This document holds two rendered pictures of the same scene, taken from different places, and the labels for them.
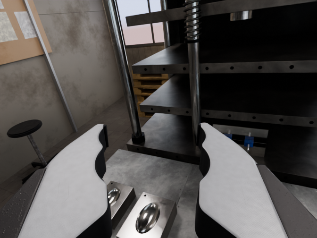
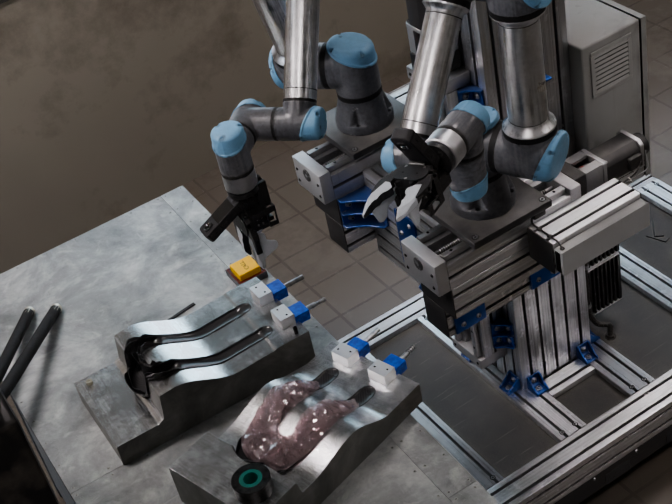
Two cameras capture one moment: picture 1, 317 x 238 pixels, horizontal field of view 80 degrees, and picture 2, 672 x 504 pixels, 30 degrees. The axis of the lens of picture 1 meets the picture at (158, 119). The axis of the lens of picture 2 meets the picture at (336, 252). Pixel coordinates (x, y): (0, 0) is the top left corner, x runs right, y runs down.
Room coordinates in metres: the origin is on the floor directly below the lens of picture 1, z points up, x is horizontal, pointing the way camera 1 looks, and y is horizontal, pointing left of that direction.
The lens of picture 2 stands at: (1.57, 1.02, 2.78)
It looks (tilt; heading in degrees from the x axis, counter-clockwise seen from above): 38 degrees down; 218
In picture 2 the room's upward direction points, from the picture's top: 13 degrees counter-clockwise
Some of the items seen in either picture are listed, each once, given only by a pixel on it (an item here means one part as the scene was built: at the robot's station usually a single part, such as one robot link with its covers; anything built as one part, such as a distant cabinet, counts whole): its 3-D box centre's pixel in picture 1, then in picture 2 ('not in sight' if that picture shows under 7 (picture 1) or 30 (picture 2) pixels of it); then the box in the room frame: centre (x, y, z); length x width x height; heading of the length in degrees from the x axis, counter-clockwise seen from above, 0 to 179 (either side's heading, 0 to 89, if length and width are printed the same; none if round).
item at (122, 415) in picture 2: not in sight; (191, 359); (0.08, -0.62, 0.87); 0.50 x 0.26 x 0.14; 151
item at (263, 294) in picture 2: not in sight; (279, 289); (-0.18, -0.53, 0.89); 0.13 x 0.05 x 0.05; 151
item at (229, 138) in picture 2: not in sight; (232, 148); (-0.16, -0.54, 1.31); 0.09 x 0.08 x 0.11; 15
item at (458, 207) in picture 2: not in sight; (480, 182); (-0.46, -0.11, 1.09); 0.15 x 0.15 x 0.10
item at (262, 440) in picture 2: not in sight; (294, 416); (0.18, -0.27, 0.90); 0.26 x 0.18 x 0.08; 168
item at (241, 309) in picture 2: not in sight; (193, 343); (0.08, -0.60, 0.92); 0.35 x 0.16 x 0.09; 151
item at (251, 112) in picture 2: not in sight; (253, 124); (-0.26, -0.55, 1.31); 0.11 x 0.11 x 0.08; 15
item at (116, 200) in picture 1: (112, 202); not in sight; (0.58, 0.25, 0.83); 0.17 x 0.13 x 0.06; 151
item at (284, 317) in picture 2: not in sight; (301, 311); (-0.12, -0.43, 0.89); 0.13 x 0.05 x 0.05; 151
